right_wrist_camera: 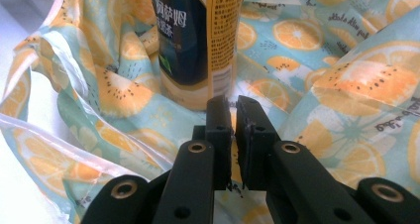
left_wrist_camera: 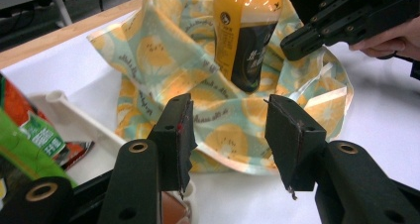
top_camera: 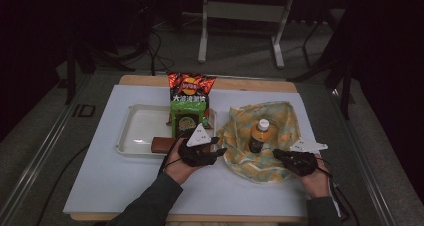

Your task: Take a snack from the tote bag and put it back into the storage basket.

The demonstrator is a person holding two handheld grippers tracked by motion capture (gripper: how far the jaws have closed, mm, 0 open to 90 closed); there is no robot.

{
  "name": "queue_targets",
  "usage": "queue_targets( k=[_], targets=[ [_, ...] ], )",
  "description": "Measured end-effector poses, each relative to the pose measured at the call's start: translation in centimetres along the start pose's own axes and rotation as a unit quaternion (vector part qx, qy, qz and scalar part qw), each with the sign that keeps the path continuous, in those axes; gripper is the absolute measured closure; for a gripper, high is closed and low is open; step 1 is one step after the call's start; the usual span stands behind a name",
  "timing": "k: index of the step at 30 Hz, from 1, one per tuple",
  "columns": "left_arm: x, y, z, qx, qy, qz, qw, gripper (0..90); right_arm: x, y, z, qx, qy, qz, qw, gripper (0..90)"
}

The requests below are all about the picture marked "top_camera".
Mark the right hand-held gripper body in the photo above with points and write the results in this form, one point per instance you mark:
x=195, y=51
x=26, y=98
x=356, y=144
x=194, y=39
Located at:
x=301, y=162

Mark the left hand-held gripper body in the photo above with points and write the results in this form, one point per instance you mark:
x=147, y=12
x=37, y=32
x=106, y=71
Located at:
x=196, y=156

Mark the orange patterned cloth bag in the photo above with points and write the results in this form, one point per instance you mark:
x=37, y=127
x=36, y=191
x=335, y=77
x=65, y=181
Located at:
x=240, y=166

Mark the orange drink bottle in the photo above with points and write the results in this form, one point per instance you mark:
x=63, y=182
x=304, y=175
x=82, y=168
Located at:
x=259, y=136

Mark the brown box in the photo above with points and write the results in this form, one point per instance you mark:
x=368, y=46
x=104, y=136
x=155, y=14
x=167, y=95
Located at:
x=162, y=145

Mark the green box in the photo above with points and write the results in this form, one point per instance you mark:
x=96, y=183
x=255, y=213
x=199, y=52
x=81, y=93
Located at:
x=186, y=114

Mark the red black chips bag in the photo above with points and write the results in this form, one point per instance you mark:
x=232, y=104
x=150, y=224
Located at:
x=191, y=86

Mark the white plastic tray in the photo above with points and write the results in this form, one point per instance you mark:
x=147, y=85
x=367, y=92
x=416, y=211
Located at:
x=143, y=126

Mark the person's left hand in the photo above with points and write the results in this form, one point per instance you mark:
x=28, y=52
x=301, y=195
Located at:
x=180, y=171

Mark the person's right hand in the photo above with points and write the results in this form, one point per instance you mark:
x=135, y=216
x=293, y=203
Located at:
x=316, y=184

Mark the wooden table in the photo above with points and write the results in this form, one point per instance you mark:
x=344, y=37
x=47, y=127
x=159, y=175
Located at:
x=240, y=84

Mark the white board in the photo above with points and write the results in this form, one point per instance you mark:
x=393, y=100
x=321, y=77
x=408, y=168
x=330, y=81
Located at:
x=133, y=186

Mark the black stand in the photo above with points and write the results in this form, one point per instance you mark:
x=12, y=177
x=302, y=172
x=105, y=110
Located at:
x=346, y=86
x=71, y=72

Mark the white metal stand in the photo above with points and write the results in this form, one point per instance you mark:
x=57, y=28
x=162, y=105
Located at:
x=246, y=11

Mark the metal rail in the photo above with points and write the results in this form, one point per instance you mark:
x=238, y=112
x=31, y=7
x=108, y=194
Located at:
x=36, y=162
x=366, y=166

